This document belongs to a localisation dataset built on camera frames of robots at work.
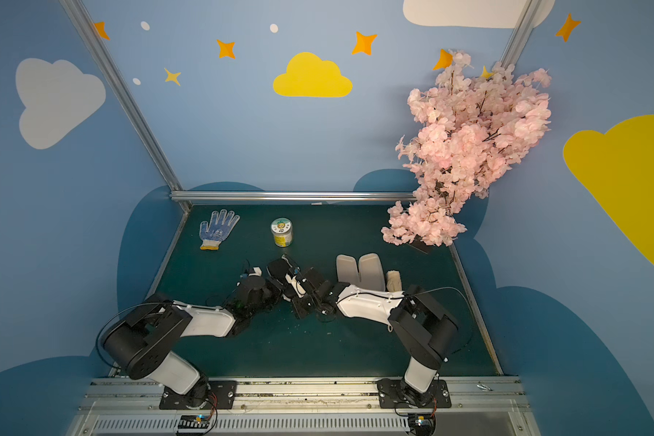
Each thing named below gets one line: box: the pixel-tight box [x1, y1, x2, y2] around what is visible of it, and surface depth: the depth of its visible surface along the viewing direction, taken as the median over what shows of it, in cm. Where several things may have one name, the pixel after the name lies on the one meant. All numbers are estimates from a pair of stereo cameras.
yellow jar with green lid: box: [270, 217, 293, 248], surface depth 106 cm
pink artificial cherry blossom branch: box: [381, 49, 552, 248], surface depth 73 cm
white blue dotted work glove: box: [198, 208, 241, 250], surface depth 114 cm
